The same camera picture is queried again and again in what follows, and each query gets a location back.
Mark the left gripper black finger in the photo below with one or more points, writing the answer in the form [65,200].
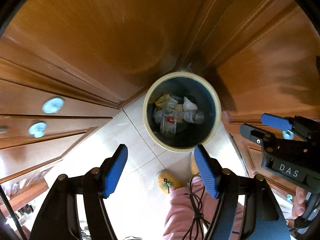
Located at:
[255,134]

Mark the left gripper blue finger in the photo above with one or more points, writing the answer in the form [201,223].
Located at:
[277,122]

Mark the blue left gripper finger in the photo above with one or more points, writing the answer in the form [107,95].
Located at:
[209,169]
[112,169]

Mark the round beige trash bin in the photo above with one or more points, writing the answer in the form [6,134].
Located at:
[180,111]

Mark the right hand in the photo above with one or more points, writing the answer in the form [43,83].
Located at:
[299,205]

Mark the yellow slipper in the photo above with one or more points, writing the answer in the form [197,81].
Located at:
[167,182]

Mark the pink trouser leg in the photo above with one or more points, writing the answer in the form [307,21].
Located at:
[180,214]

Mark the clear plastic water bottle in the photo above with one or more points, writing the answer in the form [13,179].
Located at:
[194,116]

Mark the wooden cabinet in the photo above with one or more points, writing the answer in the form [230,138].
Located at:
[69,66]

